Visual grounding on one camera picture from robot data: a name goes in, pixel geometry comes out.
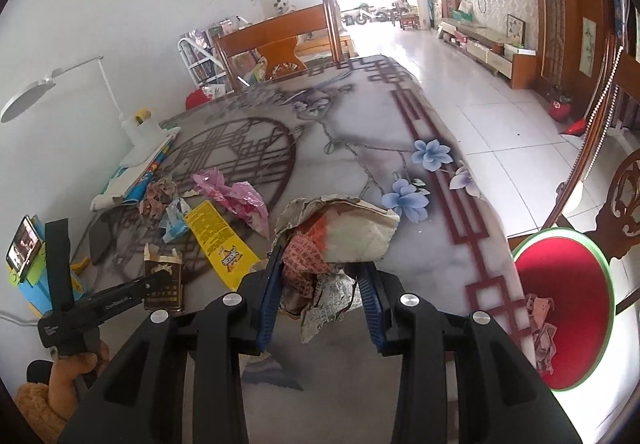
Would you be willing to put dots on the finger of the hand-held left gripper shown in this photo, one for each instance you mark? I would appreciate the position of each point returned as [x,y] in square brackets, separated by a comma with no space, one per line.
[125,294]
[57,264]

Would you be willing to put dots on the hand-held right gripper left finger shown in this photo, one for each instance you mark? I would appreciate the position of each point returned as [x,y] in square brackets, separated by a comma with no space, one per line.
[270,294]

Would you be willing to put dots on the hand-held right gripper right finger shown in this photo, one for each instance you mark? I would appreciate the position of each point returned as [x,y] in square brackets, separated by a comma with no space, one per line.
[372,314]

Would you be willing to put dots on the brown cigarette box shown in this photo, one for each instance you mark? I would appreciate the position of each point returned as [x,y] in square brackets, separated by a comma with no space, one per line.
[162,274]

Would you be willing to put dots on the red printed paper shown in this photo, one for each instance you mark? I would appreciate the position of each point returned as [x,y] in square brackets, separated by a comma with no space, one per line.
[325,304]

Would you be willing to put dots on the beige paper bag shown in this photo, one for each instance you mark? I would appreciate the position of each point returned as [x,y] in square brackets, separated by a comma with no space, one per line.
[360,234]

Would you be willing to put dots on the pink printed paper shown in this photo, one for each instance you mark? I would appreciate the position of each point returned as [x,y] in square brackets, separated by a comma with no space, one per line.
[542,339]

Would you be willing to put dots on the red bin with green rim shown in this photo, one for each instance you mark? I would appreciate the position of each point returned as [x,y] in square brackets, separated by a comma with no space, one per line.
[575,284]

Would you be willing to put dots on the person's left forearm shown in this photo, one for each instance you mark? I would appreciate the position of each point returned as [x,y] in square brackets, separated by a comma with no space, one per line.
[35,409]

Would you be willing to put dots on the person's left hand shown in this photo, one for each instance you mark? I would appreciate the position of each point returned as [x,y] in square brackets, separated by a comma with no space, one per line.
[87,364]

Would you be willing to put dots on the phone on blue stand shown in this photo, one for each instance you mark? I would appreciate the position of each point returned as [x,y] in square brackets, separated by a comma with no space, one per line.
[35,276]

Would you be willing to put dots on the smartphone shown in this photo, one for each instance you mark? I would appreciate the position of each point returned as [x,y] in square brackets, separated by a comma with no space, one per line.
[22,244]

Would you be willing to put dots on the yellow orange snack packet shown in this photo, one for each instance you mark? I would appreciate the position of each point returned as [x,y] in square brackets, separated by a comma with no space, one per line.
[215,239]

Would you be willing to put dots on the blue white wrapper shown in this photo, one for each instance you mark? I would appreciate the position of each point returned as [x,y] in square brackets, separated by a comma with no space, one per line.
[175,221]

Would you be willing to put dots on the crumpled pink plastic bag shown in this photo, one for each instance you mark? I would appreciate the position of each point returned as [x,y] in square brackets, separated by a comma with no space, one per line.
[240,199]

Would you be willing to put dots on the white teal paper pack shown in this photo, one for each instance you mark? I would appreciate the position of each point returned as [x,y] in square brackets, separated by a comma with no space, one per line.
[117,184]

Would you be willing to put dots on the crumpled brown paper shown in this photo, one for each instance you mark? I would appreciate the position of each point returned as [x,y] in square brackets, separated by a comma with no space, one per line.
[157,196]

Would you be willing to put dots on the blue printed booklet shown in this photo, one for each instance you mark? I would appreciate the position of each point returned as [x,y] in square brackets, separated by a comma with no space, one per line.
[147,171]

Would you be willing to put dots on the yellow tape roll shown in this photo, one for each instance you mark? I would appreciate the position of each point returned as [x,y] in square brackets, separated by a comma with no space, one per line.
[142,116]

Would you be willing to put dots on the white desk lamp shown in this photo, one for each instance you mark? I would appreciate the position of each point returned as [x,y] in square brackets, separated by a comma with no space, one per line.
[30,93]

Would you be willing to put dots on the red bag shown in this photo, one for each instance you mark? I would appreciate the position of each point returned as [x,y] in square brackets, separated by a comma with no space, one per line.
[197,99]

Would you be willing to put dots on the stack of books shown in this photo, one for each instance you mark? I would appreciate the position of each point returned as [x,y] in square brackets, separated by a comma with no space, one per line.
[252,68]

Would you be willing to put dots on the plain wooden chair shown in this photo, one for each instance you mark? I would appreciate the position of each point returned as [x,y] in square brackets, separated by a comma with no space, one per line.
[280,28]

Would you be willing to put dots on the red dustpan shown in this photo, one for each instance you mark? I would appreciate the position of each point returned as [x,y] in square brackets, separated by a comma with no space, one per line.
[577,127]

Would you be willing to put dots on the red flower pot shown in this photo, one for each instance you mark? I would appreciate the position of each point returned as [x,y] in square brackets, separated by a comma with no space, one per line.
[560,108]

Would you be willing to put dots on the carved wooden chair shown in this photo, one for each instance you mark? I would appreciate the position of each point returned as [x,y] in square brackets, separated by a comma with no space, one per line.
[625,194]

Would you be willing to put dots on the white wooden television cabinet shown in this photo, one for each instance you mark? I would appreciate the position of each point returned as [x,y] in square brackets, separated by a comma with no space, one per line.
[480,46]

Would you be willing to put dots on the parked scooter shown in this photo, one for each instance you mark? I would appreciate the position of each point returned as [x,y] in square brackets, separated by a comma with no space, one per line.
[367,16]

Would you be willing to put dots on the leaning framed picture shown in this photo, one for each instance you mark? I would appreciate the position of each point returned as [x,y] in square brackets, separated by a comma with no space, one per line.
[516,29]

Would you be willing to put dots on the flower wall panel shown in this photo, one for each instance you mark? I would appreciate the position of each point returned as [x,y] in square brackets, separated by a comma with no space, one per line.
[589,46]

